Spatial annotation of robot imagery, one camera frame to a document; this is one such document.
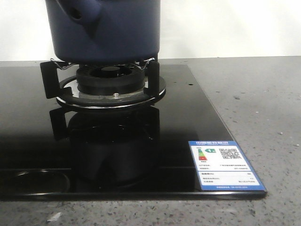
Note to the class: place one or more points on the dark blue ceramic pot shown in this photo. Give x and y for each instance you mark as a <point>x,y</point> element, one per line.
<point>104,31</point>

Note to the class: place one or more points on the black gas burner head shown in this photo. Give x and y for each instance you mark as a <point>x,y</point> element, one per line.
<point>107,80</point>

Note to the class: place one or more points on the black metal pot support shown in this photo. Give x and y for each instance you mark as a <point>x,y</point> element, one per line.
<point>67,93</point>

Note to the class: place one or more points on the black glass gas cooktop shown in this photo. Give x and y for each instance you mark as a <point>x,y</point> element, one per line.
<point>48,152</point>

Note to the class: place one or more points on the blue white energy label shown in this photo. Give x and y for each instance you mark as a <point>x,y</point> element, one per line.
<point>222,166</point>

